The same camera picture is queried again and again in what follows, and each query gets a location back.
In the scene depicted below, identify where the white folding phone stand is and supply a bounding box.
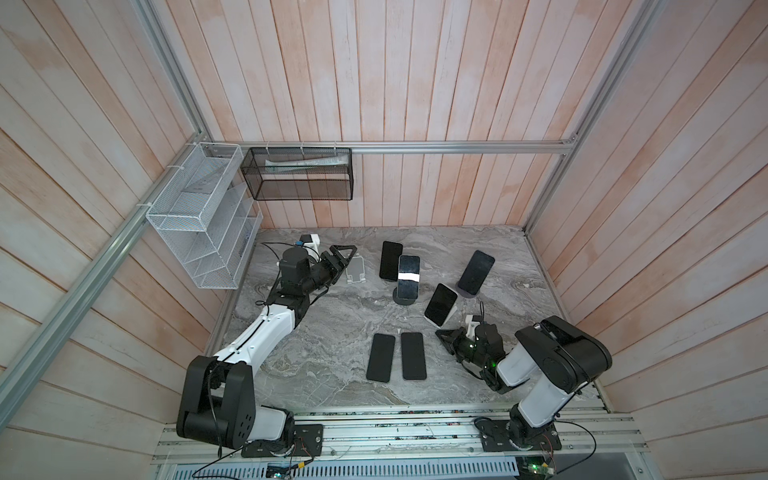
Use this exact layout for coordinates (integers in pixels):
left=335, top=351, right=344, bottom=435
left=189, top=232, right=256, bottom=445
left=345, top=253, right=366, bottom=284

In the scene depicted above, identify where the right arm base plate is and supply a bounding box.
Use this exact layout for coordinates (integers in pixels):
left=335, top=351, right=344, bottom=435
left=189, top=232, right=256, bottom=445
left=473, top=417, right=562, bottom=452

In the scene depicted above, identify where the aluminium front rail frame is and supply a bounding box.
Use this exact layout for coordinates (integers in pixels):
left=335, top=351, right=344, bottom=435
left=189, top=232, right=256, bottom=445
left=148, top=404, right=662, bottom=479

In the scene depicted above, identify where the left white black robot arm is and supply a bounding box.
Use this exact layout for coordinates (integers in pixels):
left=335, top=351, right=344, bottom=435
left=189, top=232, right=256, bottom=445
left=175, top=241, right=357, bottom=455

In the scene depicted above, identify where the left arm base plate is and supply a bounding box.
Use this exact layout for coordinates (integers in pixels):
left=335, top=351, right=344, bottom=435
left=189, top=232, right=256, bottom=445
left=241, top=423, right=324, bottom=460

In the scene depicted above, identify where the dark round centre stand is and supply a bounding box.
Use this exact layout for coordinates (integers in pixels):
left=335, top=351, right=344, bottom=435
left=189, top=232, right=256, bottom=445
left=393, top=286, right=419, bottom=306

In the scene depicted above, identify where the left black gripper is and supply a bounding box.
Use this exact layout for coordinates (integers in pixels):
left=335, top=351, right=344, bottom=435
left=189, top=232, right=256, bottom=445
left=300, top=245, right=357, bottom=293

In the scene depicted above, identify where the far right phone stand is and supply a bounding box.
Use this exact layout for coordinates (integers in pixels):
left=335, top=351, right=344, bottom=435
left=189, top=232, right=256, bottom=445
left=455, top=284, right=477, bottom=299

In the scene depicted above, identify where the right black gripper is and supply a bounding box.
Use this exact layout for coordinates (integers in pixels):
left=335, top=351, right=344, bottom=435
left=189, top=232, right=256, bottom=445
left=435, top=326, right=487, bottom=370

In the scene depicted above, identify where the black wire mesh basket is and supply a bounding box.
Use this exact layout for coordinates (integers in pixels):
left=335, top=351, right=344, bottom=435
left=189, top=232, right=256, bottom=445
left=240, top=146, right=355, bottom=201

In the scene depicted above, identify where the centre reflective black phone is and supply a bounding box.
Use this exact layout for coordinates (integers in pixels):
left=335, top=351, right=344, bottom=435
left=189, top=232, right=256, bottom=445
left=397, top=255, right=421, bottom=291

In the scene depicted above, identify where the white wire mesh shelf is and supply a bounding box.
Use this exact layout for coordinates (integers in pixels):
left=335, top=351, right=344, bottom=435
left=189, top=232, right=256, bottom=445
left=147, top=142, right=263, bottom=290

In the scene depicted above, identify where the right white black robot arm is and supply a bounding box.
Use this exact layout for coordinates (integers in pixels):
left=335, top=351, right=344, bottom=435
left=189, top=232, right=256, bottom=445
left=436, top=316, right=613, bottom=449

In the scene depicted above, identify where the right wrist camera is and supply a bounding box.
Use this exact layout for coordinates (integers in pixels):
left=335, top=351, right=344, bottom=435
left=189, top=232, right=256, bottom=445
left=464, top=315, right=484, bottom=341

